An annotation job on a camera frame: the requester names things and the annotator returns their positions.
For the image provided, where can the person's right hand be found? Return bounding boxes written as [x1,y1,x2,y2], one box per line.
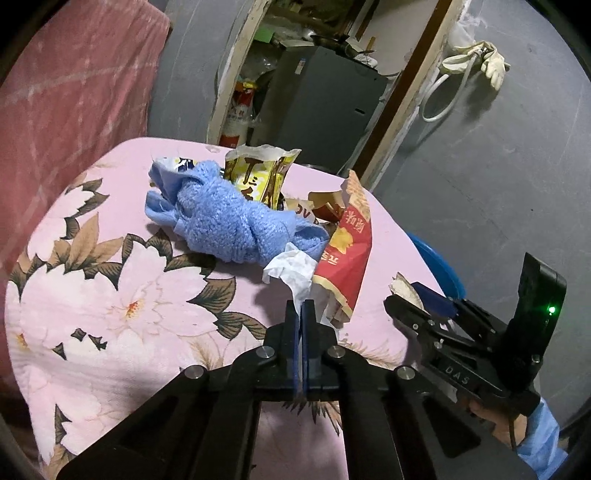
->
[468,399,527,449]

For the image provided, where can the white hose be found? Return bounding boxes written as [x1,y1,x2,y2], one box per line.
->
[419,55,477,123]

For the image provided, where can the white tissue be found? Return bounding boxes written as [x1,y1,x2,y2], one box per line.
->
[262,242,320,320]

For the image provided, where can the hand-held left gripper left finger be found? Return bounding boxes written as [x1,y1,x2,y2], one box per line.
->
[55,299,304,480]

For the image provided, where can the blue towel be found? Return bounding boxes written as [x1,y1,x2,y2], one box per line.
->
[145,159,331,267]

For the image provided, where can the grey cabinet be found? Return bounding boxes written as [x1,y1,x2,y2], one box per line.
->
[261,45,391,172]

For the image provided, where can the blue plastic basin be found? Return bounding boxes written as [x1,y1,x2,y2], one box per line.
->
[406,233,467,302]

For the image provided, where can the brown wrapper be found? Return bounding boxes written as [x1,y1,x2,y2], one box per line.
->
[281,191,347,228]

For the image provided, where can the red snack bag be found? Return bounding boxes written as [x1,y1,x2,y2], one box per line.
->
[311,170,374,328]

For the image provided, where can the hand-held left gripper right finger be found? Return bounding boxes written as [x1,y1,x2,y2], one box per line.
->
[302,299,537,480]

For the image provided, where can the pink floral table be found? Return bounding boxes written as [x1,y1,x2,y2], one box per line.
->
[4,137,459,468]

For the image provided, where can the person's right forearm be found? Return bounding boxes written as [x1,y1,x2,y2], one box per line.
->
[515,399,570,474]

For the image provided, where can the pink blanket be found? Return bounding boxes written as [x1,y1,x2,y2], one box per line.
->
[0,0,172,409]

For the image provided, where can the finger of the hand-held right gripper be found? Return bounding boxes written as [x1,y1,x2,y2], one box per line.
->
[411,281,502,334]
[384,295,446,346]

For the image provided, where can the wooden door frame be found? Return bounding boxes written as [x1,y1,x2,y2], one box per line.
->
[205,0,463,191]

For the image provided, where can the dark pan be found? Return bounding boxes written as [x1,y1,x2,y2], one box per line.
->
[308,32,354,49]

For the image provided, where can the yellow snack bag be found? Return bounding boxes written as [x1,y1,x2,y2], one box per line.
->
[224,144,303,211]

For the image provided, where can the torn paper piece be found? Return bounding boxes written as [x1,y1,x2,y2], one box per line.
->
[390,272,426,309]

